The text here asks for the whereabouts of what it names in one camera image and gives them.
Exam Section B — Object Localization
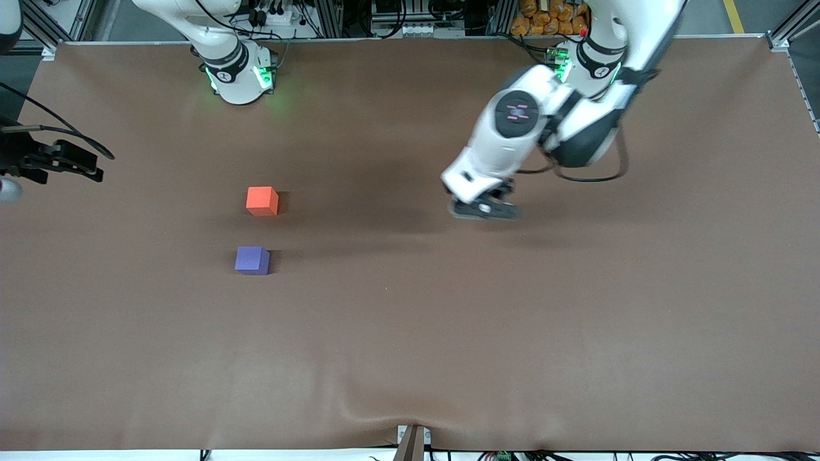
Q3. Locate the orange foam block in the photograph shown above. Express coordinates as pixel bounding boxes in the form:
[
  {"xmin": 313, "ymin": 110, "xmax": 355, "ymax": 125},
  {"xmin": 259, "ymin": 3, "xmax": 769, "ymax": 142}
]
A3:
[{"xmin": 246, "ymin": 186, "xmax": 280, "ymax": 217}]

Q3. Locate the purple foam block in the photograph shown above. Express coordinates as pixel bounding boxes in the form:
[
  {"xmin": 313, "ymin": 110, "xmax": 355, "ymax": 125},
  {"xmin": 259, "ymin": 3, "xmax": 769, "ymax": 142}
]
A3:
[{"xmin": 234, "ymin": 246, "xmax": 271, "ymax": 276}]

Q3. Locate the brown table cover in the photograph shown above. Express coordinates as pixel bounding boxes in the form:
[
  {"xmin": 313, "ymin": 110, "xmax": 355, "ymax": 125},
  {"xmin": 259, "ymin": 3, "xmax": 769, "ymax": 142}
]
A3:
[{"xmin": 0, "ymin": 35, "xmax": 820, "ymax": 453}]

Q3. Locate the orange packets pile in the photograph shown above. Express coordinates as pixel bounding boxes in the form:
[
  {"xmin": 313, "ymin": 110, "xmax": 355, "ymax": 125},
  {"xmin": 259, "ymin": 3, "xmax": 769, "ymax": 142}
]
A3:
[{"xmin": 511, "ymin": 0, "xmax": 590, "ymax": 37}]

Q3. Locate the power strip with black plugs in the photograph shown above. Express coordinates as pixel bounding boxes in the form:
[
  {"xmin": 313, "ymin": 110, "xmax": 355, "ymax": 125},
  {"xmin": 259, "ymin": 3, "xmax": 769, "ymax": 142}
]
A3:
[{"xmin": 247, "ymin": 0, "xmax": 302, "ymax": 28}]

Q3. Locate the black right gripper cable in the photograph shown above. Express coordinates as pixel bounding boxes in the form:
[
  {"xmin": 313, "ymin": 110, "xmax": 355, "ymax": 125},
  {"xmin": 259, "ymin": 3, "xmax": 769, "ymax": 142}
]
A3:
[{"xmin": 0, "ymin": 82, "xmax": 116, "ymax": 161}]

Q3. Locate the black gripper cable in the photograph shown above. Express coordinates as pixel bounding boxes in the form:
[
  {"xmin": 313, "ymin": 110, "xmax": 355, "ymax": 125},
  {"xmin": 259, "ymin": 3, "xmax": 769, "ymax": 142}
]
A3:
[
  {"xmin": 541, "ymin": 125, "xmax": 630, "ymax": 184},
  {"xmin": 0, "ymin": 82, "xmax": 116, "ymax": 161}
]

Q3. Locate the aluminium frame post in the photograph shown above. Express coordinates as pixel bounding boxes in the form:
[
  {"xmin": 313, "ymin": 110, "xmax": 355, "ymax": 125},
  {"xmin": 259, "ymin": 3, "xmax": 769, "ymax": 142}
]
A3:
[
  {"xmin": 21, "ymin": 0, "xmax": 60, "ymax": 60},
  {"xmin": 766, "ymin": 0, "xmax": 820, "ymax": 55}
]

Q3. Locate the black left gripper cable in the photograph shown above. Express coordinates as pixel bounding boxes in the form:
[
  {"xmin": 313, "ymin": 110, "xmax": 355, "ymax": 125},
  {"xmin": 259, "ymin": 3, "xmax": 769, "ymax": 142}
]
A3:
[{"xmin": 541, "ymin": 125, "xmax": 630, "ymax": 184}]

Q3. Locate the metal table edge bracket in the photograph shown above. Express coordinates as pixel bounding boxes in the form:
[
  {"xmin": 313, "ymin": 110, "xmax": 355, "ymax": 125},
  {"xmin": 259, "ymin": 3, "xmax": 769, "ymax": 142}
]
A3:
[{"xmin": 394, "ymin": 424, "xmax": 433, "ymax": 461}]

